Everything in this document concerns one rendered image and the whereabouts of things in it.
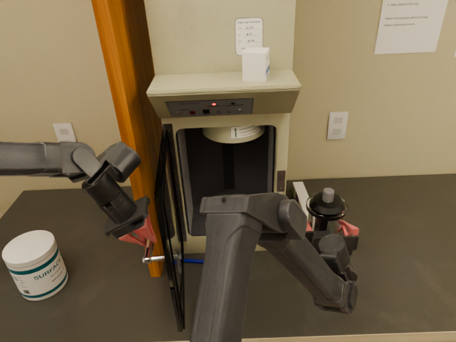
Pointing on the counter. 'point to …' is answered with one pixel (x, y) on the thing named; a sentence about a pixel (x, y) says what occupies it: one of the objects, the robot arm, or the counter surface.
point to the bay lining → (223, 166)
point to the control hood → (226, 90)
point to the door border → (167, 237)
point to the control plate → (245, 105)
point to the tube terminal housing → (219, 61)
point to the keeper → (281, 180)
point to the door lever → (150, 254)
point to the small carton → (256, 64)
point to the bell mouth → (233, 134)
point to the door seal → (168, 226)
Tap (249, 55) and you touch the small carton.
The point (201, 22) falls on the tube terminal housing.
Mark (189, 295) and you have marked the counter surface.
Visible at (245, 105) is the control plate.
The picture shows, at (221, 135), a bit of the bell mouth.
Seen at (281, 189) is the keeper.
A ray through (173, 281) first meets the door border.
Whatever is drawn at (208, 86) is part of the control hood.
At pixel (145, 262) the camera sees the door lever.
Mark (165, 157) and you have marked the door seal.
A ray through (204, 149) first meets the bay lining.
